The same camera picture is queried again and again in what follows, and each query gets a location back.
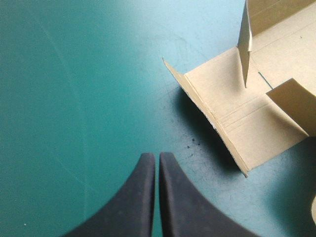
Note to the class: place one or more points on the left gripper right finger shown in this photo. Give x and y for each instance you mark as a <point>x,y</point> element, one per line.
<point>182,209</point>

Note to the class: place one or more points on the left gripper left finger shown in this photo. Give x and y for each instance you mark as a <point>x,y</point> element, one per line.
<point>128,207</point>

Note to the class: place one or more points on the brown cardboard box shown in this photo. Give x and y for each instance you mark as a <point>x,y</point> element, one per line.
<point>247,118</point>

